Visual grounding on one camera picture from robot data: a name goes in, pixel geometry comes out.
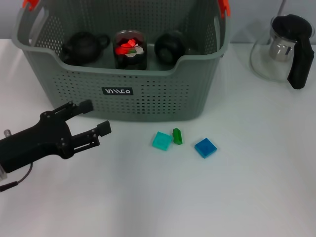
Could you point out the grey perforated storage bin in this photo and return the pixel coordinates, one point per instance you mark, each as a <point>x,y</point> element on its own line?
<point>148,103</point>

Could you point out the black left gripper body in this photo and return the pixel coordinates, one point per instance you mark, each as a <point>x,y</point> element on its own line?
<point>34,145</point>

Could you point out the blue square plate brick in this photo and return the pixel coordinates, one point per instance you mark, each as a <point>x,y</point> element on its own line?
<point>205,148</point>

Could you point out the green stepped brick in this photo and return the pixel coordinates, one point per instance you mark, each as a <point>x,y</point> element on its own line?
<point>177,137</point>

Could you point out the black clay teapot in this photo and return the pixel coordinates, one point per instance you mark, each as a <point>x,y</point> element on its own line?
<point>84,47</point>

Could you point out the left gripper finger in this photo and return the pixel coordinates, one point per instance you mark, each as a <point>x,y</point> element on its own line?
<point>97,134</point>
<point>79,108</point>

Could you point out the teal square plate brick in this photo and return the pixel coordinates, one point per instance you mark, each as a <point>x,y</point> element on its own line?
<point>161,141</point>

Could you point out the dark red curved brick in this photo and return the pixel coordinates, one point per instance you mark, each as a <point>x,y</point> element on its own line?
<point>123,38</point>

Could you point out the orange-red rectangular brick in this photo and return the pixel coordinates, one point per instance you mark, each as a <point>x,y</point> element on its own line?
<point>122,50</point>

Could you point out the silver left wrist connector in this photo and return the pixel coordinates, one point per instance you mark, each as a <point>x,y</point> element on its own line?
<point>7,133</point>

